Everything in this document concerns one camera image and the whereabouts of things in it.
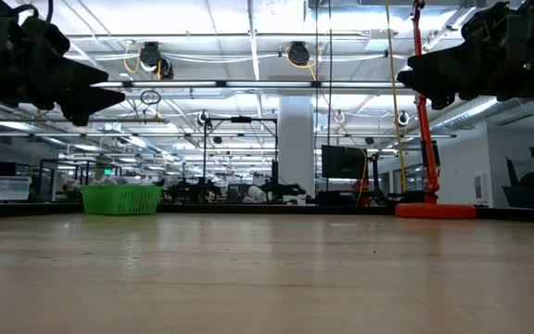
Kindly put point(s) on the translucent storage bin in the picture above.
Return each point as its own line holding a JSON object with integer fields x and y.
{"x": 11, "y": 188}

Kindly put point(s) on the white building column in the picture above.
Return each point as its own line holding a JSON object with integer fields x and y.
{"x": 296, "y": 139}

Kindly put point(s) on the black wall monitor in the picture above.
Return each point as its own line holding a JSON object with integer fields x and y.
{"x": 343, "y": 162}

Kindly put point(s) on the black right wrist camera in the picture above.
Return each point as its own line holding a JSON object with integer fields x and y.
{"x": 487, "y": 23}

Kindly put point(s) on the person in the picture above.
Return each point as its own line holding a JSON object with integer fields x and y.
{"x": 533, "y": 186}

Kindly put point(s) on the black aluminium table frame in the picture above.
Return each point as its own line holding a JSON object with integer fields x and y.
{"x": 26, "y": 209}

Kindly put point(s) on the green plastic mesh basket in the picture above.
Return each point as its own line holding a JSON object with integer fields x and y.
{"x": 121, "y": 200}

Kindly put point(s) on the black background station frame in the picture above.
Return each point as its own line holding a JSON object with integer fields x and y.
{"x": 241, "y": 119}

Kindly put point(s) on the red desk lamp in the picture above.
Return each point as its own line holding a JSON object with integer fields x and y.
{"x": 438, "y": 211}

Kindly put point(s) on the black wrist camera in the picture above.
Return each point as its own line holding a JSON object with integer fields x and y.
{"x": 47, "y": 37}
{"x": 487, "y": 23}

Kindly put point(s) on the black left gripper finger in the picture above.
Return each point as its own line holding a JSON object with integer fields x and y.
{"x": 88, "y": 104}
{"x": 74, "y": 72}

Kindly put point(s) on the long ceiling light bar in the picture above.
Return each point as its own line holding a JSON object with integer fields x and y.
{"x": 267, "y": 84}

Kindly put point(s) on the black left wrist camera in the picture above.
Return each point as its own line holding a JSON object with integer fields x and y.
{"x": 47, "y": 37}

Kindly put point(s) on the black background robot arm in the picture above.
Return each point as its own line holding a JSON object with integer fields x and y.
{"x": 281, "y": 189}
{"x": 193, "y": 190}

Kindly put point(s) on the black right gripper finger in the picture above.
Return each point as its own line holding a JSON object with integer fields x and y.
{"x": 457, "y": 62}
{"x": 480, "y": 86}

